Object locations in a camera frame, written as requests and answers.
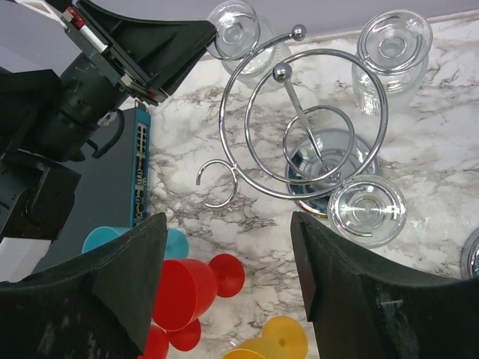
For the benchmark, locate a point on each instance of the orange standing plastic wine glass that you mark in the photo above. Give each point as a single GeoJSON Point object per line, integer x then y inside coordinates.
{"type": "Point", "coordinates": [281, 337]}

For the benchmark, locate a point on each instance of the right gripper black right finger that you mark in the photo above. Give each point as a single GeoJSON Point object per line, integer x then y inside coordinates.
{"type": "Point", "coordinates": [363, 305]}

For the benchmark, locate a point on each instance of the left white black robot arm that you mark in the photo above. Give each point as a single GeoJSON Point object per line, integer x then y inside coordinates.
{"type": "Point", "coordinates": [47, 118]}

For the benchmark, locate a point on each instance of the clear glass bottle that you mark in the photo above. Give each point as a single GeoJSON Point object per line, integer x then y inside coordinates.
{"type": "Point", "coordinates": [395, 45]}
{"type": "Point", "coordinates": [368, 210]}
{"type": "Point", "coordinates": [239, 31]}

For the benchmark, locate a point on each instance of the clear wine glass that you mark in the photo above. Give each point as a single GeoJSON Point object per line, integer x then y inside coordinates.
{"type": "Point", "coordinates": [223, 345]}

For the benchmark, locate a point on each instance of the chrome bottle rack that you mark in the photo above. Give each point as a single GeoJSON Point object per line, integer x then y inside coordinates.
{"type": "Point", "coordinates": [282, 73]}

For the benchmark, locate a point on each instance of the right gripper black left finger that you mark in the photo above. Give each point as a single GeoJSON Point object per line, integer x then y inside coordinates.
{"type": "Point", "coordinates": [96, 305]}

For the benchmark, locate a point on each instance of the red plastic wine glass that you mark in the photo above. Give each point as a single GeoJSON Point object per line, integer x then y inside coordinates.
{"type": "Point", "coordinates": [188, 288]}
{"type": "Point", "coordinates": [159, 340]}

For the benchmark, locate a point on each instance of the chrome wine glass rack right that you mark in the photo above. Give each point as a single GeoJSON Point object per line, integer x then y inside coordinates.
{"type": "Point", "coordinates": [469, 266]}

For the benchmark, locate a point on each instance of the blue plastic wine glass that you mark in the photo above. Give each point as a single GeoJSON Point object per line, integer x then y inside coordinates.
{"type": "Point", "coordinates": [177, 246]}

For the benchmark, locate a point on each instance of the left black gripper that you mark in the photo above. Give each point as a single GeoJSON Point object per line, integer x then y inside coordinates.
{"type": "Point", "coordinates": [122, 56]}

